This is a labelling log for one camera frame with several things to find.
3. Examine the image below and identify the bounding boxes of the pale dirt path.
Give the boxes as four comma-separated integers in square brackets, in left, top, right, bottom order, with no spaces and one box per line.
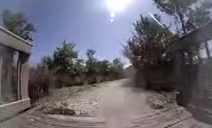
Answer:
[93,78,152,118]

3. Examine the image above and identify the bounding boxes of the dark wooden bridge railing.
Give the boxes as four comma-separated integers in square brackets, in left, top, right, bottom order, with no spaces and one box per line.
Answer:
[175,20,212,128]

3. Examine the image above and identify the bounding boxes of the pale wooden bridge railing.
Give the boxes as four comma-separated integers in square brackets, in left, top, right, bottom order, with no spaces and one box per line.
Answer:
[0,22,34,123]

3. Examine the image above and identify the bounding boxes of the large dark bush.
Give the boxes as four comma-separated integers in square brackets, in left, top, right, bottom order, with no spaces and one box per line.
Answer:
[122,14,188,92]

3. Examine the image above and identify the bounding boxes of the dry gravelly ground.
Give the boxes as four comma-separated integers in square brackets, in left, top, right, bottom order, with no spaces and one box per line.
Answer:
[145,91,179,111]
[37,81,119,117]

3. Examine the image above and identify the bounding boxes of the wooden plank bridge deck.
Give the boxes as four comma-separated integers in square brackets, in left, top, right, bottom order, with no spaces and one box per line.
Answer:
[0,105,208,128]

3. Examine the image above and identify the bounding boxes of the tall leafy tree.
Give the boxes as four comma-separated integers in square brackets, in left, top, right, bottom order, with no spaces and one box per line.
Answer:
[153,0,212,38]

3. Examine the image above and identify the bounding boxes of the row of green trees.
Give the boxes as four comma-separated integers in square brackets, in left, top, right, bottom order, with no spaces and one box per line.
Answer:
[1,9,126,101]

